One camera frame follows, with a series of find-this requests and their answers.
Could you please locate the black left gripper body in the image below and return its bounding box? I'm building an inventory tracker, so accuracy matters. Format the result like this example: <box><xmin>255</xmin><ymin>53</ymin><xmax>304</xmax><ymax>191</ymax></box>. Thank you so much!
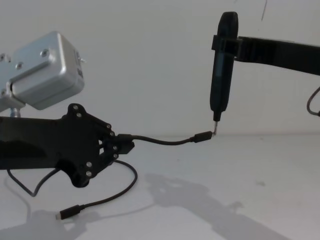
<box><xmin>0</xmin><ymin>103</ymin><xmax>101</xmax><ymax>188</ymax></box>

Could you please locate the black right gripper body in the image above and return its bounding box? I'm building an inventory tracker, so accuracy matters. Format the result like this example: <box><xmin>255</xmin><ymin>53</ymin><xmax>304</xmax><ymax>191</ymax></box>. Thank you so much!
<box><xmin>274</xmin><ymin>40</ymin><xmax>320</xmax><ymax>76</ymax></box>

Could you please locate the black pen-shaped electric screwdriver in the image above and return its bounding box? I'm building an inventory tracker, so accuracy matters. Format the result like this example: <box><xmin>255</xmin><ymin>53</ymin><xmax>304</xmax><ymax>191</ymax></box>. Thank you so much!
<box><xmin>209</xmin><ymin>11</ymin><xmax>241</xmax><ymax>138</ymax></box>

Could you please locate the black cable with two plugs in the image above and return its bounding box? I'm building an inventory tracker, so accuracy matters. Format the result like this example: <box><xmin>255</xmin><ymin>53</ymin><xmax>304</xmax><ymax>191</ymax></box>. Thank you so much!
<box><xmin>6</xmin><ymin>130</ymin><xmax>214</xmax><ymax>221</ymax></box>

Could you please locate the white table cloth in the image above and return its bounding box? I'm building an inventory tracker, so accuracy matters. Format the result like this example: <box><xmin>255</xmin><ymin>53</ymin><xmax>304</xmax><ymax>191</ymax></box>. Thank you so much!
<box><xmin>0</xmin><ymin>131</ymin><xmax>320</xmax><ymax>240</ymax></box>

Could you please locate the thin dark robot wrist cable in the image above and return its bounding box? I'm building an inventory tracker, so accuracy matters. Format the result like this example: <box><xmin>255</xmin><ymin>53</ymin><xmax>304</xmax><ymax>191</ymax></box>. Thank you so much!
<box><xmin>305</xmin><ymin>85</ymin><xmax>320</xmax><ymax>116</ymax></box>

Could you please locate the left robot arm grey camera housing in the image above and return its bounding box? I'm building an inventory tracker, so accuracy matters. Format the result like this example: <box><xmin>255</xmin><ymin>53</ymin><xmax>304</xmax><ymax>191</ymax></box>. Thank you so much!
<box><xmin>0</xmin><ymin>30</ymin><xmax>86</xmax><ymax>119</ymax></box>

